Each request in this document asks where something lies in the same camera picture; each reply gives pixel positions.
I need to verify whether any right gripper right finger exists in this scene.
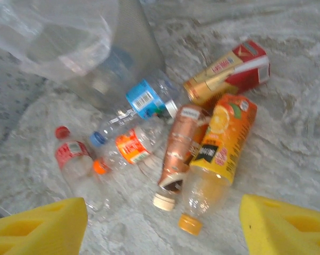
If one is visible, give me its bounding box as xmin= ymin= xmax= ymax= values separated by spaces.
xmin=239 ymin=193 xmax=320 ymax=255

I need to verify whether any clear plastic bin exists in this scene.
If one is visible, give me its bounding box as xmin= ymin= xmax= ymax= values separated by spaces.
xmin=60 ymin=0 xmax=167 ymax=114

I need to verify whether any red label bottle red cap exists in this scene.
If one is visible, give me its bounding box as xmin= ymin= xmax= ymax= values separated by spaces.
xmin=55 ymin=125 xmax=105 ymax=213

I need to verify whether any clear bottle blue cap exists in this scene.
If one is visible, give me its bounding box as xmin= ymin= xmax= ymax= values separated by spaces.
xmin=89 ymin=106 xmax=139 ymax=148

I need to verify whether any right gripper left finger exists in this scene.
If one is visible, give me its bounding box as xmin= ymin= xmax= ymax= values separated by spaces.
xmin=0 ymin=197 xmax=88 ymax=255

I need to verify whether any gold red drink carton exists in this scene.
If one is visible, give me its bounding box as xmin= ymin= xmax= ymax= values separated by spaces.
xmin=183 ymin=40 xmax=272 ymax=107

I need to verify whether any clear plastic bin liner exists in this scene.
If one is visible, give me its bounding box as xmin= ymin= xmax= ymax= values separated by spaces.
xmin=0 ymin=0 xmax=114 ymax=83

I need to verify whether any orange label clear bottle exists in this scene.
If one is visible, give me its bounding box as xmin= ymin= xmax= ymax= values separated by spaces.
xmin=93 ymin=124 xmax=166 ymax=176

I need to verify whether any brown bottle cream cap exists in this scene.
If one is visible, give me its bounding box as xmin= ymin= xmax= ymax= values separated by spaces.
xmin=153 ymin=104 xmax=212 ymax=212

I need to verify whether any light blue label clear bottle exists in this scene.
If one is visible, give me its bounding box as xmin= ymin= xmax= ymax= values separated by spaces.
xmin=125 ymin=70 xmax=180 ymax=120

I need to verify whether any orange juice bottle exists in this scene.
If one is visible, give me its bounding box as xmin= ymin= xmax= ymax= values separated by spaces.
xmin=178 ymin=93 xmax=258 ymax=236

